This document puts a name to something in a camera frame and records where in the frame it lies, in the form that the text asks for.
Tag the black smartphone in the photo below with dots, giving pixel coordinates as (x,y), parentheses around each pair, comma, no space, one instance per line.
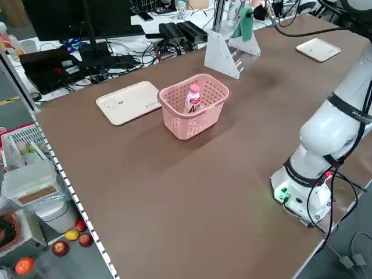
(145,16)

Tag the clear jar with blue lid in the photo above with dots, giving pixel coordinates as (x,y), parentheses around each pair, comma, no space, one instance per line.
(181,10)

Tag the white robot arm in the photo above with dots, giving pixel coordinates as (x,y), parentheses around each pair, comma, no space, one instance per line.
(328,130)

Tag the tape roll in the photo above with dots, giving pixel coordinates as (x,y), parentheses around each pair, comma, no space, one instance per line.
(32,96)

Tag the aluminium frame post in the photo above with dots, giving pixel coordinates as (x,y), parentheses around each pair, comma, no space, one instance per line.
(220,14)
(17,78)

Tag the red apple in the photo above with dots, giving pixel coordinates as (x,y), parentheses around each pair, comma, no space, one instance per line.
(60,248)
(80,225)
(86,239)

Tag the beige rabbit print tray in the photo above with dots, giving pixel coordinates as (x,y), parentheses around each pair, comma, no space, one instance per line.
(128,101)
(318,49)

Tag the person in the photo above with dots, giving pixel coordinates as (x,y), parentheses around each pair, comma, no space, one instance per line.
(151,5)

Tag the pink-capped white milk bottle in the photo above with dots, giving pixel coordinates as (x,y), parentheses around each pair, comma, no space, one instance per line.
(232,10)
(193,98)

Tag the orange fruit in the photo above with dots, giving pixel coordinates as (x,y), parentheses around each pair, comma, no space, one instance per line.
(25,266)

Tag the yellow fruit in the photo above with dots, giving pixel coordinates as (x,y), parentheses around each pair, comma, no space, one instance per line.
(71,235)

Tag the pink plastic basket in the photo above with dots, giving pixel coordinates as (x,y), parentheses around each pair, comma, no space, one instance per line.
(189,128)

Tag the black phone with white edge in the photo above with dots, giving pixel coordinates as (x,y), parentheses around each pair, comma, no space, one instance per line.
(154,36)

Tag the clear drink bottle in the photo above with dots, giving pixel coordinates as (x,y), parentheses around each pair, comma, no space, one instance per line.
(14,46)

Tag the black finned power supply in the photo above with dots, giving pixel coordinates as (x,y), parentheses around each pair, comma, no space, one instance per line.
(171,33)
(194,32)

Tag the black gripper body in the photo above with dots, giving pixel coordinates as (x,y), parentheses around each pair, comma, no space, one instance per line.
(259,13)

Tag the white bucket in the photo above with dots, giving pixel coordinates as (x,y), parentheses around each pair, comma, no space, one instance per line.
(58,218)

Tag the black keyboard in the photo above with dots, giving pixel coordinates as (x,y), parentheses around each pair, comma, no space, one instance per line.
(128,30)

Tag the green fleece cloth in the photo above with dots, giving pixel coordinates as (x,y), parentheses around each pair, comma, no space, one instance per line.
(244,29)

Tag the white plastic crate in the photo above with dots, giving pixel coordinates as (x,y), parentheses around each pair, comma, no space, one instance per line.
(26,135)

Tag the brown cardboard box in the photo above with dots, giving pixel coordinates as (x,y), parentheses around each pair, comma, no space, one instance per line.
(200,3)

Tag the brown wicker basket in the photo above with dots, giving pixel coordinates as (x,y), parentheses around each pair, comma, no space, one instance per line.
(8,232)

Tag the black computer monitor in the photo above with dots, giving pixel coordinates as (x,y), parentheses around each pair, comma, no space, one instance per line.
(58,17)

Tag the white cup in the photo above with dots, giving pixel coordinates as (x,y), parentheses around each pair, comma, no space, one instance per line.
(29,46)

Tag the flat black dock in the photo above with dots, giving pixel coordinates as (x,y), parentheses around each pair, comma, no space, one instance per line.
(43,72)

